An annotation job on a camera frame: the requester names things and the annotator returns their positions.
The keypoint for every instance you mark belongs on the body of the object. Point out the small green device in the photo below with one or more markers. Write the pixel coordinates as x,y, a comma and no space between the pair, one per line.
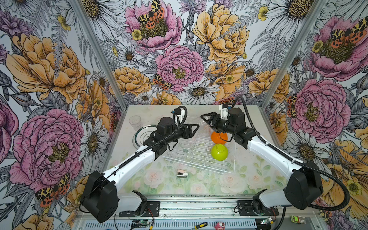
298,219

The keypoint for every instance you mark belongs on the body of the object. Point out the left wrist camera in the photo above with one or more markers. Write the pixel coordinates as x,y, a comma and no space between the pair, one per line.
178,115

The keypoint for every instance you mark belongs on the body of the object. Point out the lime green plastic bowl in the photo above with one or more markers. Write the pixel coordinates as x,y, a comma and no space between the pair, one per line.
219,152

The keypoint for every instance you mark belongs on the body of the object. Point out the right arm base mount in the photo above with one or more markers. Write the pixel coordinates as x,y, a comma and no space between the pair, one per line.
254,207

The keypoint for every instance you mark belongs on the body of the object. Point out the green circuit board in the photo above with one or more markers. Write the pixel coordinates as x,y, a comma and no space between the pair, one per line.
140,224

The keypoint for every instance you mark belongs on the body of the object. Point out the floral table mat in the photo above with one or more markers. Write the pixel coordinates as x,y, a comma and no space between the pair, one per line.
251,175

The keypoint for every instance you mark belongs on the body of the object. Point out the orange plastic bowl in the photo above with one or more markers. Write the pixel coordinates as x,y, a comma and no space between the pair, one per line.
219,138

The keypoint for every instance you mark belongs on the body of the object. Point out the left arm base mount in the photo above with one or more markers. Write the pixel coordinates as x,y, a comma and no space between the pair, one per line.
135,204

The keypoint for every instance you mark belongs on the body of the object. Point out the teal rimmed back plate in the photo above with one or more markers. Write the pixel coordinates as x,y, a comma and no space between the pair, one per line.
142,135

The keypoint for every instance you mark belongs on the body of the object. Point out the pink small toy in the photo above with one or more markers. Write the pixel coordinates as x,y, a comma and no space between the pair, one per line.
219,226

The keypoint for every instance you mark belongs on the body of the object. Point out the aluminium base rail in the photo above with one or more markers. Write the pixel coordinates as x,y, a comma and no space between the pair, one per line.
175,210

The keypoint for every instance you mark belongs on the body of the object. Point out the clear plastic glass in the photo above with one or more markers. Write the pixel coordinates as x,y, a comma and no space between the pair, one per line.
135,122
204,128

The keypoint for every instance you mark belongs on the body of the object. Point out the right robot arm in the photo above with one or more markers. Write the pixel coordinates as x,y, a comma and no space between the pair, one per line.
303,180

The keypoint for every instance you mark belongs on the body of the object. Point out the aluminium corner post left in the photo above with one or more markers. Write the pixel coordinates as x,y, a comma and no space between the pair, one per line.
82,17

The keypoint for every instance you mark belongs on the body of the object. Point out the aluminium corner post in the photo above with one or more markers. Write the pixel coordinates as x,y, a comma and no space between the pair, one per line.
82,17
309,22

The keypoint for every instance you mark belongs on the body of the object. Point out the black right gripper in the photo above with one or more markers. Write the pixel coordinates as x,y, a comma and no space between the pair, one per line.
213,114

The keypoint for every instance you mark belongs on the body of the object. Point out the white wire dish rack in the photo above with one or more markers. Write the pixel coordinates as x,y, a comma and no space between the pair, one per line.
195,152

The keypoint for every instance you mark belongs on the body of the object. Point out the aluminium corner post right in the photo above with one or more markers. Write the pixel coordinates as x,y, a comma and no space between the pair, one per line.
309,22

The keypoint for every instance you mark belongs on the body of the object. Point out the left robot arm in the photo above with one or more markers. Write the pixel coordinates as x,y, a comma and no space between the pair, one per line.
101,196

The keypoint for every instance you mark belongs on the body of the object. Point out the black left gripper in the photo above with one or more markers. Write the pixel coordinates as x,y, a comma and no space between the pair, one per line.
190,133

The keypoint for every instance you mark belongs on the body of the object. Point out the yellow black screwdriver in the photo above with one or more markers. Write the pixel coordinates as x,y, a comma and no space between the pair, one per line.
199,226

